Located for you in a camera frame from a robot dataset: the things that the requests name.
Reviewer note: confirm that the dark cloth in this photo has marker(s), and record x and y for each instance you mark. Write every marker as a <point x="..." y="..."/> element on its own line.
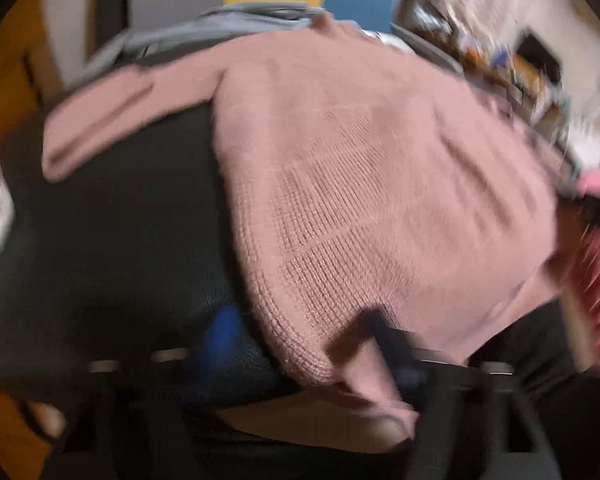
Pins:
<point x="545" y="360"/>

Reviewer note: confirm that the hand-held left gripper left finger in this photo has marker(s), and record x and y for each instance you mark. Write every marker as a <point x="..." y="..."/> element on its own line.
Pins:
<point x="222" y="330"/>

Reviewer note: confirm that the grey garment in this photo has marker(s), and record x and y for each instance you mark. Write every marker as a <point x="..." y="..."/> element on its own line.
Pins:
<point x="260" y="15"/>

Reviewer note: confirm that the pink knitted sweater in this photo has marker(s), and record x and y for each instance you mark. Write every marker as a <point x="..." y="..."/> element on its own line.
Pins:
<point x="360" y="185"/>

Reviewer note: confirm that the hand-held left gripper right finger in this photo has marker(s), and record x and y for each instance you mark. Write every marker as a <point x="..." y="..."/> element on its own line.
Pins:
<point x="405" y="360"/>

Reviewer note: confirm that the black leather chair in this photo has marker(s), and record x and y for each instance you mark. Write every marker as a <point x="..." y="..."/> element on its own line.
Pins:
<point x="120" y="260"/>

